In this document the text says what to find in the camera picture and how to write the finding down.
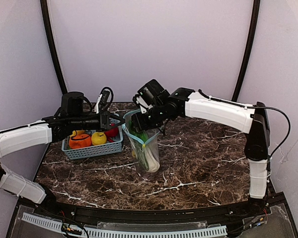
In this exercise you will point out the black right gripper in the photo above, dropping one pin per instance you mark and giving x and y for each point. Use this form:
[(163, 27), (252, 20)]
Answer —
[(137, 121)]

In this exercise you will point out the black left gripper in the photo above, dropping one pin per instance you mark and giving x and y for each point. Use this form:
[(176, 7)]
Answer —
[(105, 121)]

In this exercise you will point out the clear zip top bag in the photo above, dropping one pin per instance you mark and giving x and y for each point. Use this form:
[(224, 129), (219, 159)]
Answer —
[(127, 118)]

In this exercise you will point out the orange fruit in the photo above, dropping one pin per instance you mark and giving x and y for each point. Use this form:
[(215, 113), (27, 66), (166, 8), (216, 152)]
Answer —
[(80, 141)]

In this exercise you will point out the white garlic bulb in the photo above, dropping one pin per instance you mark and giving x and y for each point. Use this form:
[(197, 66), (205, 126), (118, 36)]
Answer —
[(145, 146)]

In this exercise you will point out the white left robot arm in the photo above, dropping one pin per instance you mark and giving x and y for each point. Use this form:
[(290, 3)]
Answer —
[(69, 117)]

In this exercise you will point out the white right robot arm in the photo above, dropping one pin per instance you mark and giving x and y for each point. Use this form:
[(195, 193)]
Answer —
[(157, 106)]

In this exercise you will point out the red apple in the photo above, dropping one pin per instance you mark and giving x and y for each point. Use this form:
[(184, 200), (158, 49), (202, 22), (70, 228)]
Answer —
[(112, 132)]

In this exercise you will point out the yellow lemon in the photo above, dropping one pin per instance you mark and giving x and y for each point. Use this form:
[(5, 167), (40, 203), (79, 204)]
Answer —
[(98, 138)]

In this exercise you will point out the light blue plastic basket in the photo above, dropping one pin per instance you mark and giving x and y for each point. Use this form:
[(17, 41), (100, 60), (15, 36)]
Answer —
[(93, 151)]

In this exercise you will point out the yellow pear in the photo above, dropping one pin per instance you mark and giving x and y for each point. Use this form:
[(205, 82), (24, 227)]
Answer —
[(77, 132)]

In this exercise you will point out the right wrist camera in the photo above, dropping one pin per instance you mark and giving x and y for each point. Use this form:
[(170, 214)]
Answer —
[(139, 101)]

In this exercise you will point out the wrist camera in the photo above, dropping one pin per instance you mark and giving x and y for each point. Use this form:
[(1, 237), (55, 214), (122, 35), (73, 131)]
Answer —
[(139, 101), (104, 100)]

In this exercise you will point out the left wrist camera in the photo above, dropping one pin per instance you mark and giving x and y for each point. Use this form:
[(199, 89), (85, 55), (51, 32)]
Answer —
[(104, 100)]

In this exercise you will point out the light blue cable duct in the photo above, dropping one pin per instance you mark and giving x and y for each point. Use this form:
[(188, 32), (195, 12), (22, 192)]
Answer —
[(119, 230)]

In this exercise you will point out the black front rail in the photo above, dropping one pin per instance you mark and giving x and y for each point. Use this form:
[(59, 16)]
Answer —
[(232, 214)]

